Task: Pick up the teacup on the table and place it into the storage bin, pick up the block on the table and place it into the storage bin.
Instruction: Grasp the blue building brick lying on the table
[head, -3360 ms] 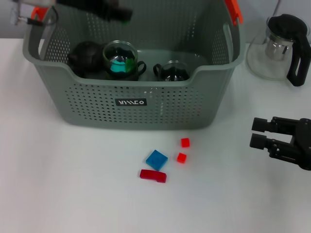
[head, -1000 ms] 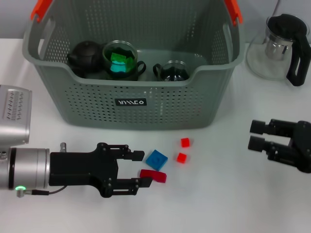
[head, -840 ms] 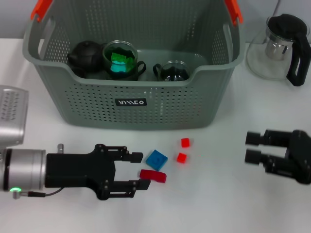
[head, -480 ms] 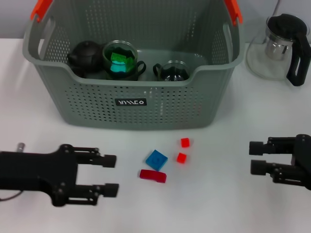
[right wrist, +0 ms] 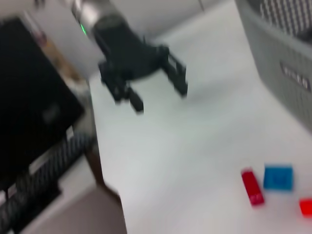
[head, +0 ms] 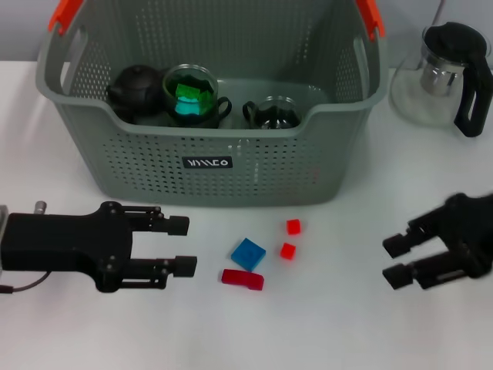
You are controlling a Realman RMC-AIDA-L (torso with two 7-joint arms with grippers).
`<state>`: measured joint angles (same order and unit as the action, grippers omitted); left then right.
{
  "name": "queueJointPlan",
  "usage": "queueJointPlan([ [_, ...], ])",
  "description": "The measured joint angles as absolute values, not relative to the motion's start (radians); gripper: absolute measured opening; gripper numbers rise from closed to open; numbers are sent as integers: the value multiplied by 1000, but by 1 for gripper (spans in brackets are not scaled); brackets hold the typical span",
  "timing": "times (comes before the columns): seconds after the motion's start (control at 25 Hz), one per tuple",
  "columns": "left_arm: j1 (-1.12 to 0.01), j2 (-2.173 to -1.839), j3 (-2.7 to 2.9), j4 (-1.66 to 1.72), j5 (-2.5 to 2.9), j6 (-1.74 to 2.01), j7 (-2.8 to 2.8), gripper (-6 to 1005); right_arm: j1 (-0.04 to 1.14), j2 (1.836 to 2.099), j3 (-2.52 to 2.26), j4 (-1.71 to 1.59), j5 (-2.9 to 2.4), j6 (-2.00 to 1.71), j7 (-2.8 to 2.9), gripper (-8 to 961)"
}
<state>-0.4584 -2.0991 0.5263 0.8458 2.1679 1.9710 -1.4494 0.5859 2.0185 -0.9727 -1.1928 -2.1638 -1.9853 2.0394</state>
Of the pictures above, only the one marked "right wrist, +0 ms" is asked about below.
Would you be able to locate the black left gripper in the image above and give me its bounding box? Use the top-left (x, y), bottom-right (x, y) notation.
top-left (94, 14), bottom-right (189, 115)

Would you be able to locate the dark red curved brick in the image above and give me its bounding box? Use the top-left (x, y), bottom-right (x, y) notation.
top-left (240, 167), bottom-right (266, 207)

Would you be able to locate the blue square brick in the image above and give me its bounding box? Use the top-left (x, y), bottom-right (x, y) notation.
top-left (263, 164), bottom-right (294, 192)

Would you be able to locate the small red cube brick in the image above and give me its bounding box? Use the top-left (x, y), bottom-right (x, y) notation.
top-left (299, 198), bottom-right (312, 217)

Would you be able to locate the grey perforated storage bin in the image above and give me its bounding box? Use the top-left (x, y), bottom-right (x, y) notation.
top-left (235, 0), bottom-right (312, 135)

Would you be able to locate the black background object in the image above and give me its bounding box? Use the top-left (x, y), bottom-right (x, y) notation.
top-left (0, 17), bottom-right (85, 191)

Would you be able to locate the dark striped background panel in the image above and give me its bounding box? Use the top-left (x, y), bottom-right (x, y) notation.
top-left (0, 133), bottom-right (96, 230)

